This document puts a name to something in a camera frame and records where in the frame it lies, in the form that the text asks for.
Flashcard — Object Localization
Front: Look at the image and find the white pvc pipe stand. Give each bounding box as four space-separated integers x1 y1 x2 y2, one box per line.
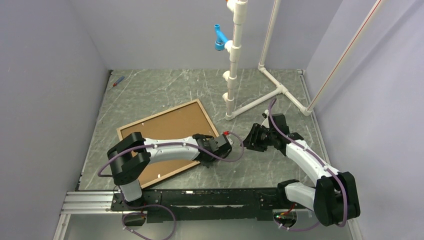
216 0 380 121

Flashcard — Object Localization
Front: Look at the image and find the light wooden picture frame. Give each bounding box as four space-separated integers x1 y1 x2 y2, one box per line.
116 98 220 190

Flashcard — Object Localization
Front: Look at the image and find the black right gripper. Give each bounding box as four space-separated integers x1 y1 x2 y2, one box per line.
240 123 276 152

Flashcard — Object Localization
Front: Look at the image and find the aluminium table edge rail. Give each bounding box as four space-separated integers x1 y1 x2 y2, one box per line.
53 190 115 240

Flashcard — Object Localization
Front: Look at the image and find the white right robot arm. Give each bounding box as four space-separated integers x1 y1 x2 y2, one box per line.
243 113 361 226

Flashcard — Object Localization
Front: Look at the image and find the blue red screwdriver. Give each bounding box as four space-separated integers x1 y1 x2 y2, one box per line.
112 76 125 88

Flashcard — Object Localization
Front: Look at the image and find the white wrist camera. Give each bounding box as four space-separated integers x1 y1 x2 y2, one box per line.
222 130 234 145
261 110 270 128

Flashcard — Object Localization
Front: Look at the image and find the blue pipe fitting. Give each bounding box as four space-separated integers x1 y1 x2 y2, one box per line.
214 24 228 51

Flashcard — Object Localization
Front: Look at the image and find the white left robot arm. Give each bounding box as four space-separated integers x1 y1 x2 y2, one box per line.
106 132 233 210

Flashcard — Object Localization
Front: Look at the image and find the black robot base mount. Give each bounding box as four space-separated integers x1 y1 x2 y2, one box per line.
109 184 307 226

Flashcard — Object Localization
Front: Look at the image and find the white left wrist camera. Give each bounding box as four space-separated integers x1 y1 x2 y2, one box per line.
222 130 234 145

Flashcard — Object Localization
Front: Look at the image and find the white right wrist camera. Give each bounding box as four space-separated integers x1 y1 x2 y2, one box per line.
261 110 270 128

